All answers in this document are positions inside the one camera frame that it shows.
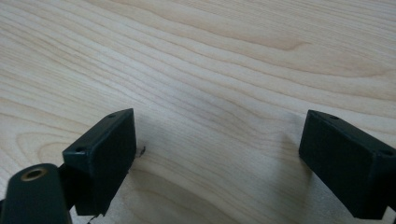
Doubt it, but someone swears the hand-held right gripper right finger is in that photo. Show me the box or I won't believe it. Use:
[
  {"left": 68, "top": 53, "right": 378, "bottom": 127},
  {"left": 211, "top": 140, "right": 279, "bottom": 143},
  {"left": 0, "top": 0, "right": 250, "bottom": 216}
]
[{"left": 298, "top": 109, "right": 396, "bottom": 220}]

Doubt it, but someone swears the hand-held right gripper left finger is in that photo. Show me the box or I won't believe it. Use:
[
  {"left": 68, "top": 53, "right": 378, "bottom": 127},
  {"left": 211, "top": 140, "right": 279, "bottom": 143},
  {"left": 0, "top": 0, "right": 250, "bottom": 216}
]
[{"left": 59, "top": 107, "right": 137, "bottom": 217}]

